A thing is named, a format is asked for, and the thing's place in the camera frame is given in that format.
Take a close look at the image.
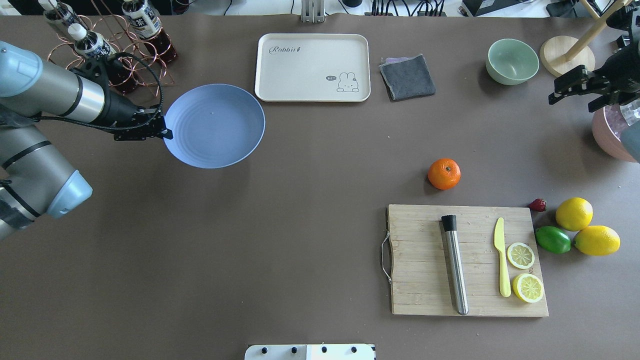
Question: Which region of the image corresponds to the yellow lemon upper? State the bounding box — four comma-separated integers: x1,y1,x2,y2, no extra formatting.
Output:
555,197,594,231

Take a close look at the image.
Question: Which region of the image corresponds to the pink bowl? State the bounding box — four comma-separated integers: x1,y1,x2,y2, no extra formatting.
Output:
591,105,639,163

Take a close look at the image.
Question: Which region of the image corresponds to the steel muddler black tip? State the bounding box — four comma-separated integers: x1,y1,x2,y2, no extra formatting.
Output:
441,214,470,316

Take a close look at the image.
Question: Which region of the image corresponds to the tea bottle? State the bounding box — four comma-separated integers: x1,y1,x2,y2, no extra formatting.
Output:
38,0,87,39
67,23,138,94
121,0,178,64

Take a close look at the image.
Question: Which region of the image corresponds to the lemon half upper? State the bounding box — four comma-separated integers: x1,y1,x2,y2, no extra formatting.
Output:
506,242,536,270

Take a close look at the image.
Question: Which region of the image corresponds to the blue plate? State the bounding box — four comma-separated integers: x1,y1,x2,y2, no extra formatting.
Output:
164,83,266,169

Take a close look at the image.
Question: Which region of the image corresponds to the red strawberry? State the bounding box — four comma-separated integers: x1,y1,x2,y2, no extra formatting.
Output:
527,198,547,213

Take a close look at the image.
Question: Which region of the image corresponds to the orange fruit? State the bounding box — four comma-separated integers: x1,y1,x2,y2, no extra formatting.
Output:
426,158,462,191

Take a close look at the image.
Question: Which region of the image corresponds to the yellow plastic knife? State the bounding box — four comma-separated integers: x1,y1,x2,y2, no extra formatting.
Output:
493,217,512,297

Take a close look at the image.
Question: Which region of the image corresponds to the copper wire bottle rack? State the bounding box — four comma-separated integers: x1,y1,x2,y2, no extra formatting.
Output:
57,3,168,88

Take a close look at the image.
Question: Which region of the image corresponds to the wooden stand with base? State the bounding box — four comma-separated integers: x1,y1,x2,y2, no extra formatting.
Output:
539,0,631,77

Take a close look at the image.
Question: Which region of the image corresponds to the yellow lemon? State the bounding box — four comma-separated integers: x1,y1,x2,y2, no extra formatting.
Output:
555,197,594,231
574,225,621,256

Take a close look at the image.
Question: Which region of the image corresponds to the cream rabbit tray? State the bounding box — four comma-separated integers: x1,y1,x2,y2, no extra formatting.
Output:
254,33,371,103

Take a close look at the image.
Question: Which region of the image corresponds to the aluminium frame post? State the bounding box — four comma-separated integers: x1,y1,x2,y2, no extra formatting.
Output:
301,0,326,24

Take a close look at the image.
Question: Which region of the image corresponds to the yellow lemon lower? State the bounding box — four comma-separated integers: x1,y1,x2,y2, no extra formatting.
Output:
574,225,621,256

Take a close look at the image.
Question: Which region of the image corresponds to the wooden cutting board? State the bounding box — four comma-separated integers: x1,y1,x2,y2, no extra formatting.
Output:
386,204,549,318

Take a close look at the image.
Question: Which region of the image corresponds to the lemon half lower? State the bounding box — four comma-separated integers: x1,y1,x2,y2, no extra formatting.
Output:
511,273,545,304

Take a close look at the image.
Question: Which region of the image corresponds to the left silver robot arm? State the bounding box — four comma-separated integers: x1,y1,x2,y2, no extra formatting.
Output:
0,41,174,239

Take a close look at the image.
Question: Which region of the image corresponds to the green lime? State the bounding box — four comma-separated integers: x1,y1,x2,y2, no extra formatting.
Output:
534,225,572,255

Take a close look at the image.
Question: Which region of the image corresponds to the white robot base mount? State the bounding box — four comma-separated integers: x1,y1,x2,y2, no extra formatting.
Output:
244,343,377,360

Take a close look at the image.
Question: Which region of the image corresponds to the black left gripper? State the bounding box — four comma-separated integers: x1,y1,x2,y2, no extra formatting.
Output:
113,109,174,141

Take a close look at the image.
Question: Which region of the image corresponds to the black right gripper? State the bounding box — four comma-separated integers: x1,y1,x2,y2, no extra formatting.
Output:
548,10,640,113

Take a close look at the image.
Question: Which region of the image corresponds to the green bowl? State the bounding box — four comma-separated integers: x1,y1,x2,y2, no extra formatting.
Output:
485,38,540,85

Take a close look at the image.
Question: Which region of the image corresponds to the lemon half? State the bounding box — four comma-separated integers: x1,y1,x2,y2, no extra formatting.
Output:
511,273,545,304
506,242,536,270

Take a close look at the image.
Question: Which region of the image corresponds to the grey folded cloth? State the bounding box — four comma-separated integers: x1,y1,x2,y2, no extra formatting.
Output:
378,54,437,101

